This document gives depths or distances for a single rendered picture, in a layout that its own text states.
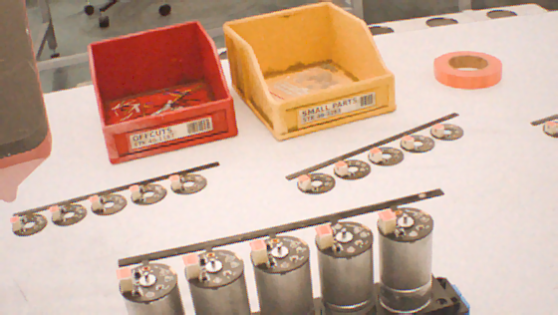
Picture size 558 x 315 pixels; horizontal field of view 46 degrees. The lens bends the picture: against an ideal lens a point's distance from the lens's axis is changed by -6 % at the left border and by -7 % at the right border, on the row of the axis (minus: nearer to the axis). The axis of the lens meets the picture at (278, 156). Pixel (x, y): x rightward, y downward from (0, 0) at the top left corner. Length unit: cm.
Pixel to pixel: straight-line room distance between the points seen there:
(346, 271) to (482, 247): 12
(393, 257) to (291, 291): 5
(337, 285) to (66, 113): 39
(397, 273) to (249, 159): 21
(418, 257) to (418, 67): 34
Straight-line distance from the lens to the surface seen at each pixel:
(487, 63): 61
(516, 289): 37
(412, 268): 31
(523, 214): 42
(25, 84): 16
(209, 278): 28
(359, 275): 30
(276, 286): 29
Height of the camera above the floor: 99
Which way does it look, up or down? 29 degrees down
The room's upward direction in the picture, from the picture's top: 7 degrees counter-clockwise
